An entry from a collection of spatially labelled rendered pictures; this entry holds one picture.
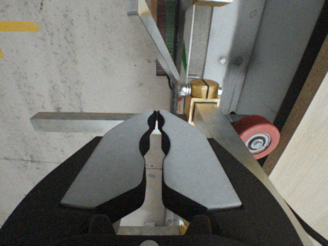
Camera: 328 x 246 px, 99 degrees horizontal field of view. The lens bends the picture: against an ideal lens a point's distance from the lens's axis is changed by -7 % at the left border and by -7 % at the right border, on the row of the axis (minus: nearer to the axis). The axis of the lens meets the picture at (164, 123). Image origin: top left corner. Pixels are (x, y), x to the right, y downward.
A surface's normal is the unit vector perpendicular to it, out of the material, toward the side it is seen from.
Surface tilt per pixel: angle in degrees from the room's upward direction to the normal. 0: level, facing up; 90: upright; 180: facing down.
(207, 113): 90
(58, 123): 0
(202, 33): 0
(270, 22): 90
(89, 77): 0
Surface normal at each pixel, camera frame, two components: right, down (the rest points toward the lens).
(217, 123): 0.03, -0.85
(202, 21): 0.02, 0.53
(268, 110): -1.00, -0.02
